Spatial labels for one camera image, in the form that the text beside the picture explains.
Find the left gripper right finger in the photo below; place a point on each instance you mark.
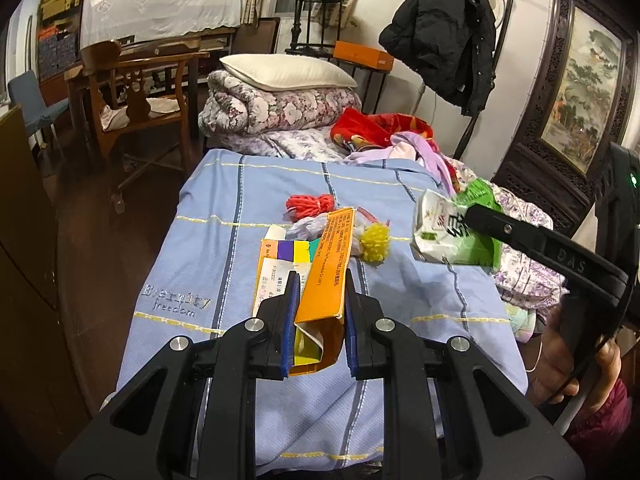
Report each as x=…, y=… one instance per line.
x=376, y=346

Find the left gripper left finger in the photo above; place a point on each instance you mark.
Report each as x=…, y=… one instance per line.
x=262, y=347

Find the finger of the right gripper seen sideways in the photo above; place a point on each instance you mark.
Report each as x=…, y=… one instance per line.
x=519, y=235

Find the orange paper box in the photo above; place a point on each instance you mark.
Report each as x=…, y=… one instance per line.
x=319, y=318

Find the colourful paper card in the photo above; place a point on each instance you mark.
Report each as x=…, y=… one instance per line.
x=277, y=259

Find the green snack bag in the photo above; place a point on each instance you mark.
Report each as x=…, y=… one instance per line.
x=441, y=235

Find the clear plastic bag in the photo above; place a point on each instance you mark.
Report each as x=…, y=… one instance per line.
x=311, y=228

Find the yellow yarn pompom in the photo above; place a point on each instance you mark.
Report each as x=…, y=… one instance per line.
x=375, y=243

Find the red yarn ball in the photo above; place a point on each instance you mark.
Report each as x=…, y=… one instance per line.
x=308, y=206

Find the maroon left sleeve forearm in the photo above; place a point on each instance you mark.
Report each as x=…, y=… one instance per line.
x=598, y=433

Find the person's right hand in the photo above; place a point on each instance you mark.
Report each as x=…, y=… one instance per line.
x=556, y=363

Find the pastel tie-dye blanket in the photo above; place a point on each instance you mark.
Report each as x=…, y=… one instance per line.
x=522, y=322

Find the blue checked bed sheet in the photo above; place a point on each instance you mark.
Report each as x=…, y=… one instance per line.
x=244, y=223

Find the lilac cloth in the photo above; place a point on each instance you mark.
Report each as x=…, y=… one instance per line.
x=407, y=145

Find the framed landscape painting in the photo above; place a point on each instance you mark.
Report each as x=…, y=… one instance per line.
x=587, y=88

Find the red floral blanket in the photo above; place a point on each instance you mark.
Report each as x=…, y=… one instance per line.
x=355, y=130

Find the grey floral folded quilt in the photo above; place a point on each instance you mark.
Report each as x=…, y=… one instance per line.
x=292, y=124

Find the black hanging jacket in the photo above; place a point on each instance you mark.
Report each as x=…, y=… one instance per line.
x=450, y=44

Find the wooden armchair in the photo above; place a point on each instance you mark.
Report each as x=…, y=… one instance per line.
x=134, y=90

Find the cream pillow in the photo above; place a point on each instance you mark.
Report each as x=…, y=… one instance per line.
x=283, y=72

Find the black round stand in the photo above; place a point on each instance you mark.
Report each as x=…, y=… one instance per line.
x=316, y=28

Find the blue chair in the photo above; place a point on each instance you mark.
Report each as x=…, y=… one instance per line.
x=37, y=115

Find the white cloth covered cabinet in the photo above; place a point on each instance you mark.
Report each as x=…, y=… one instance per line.
x=160, y=0

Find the wooden bookshelf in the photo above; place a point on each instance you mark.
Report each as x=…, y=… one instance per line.
x=58, y=32

